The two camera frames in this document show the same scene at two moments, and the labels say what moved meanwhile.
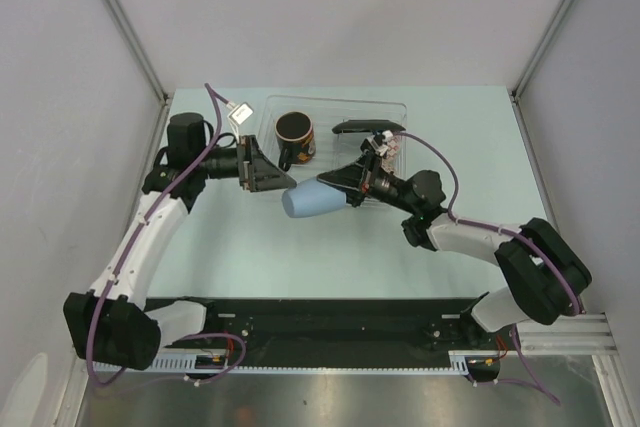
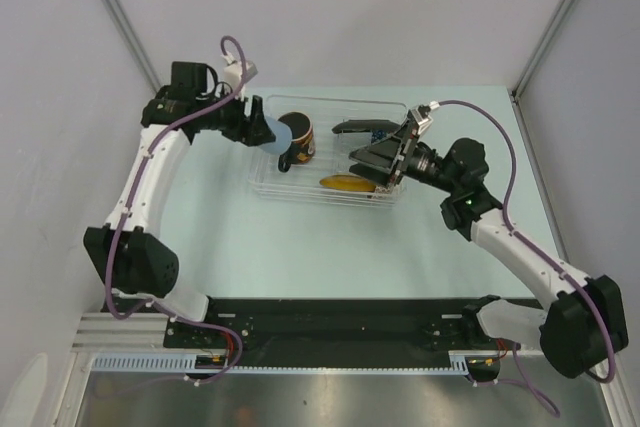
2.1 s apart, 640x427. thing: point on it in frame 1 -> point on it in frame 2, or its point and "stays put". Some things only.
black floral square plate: (367, 125) stays put
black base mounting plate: (342, 324) stays put
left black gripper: (259, 174) -> (251, 132)
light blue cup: (311, 197) -> (283, 137)
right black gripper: (357, 179) -> (376, 162)
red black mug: (295, 135) stays put
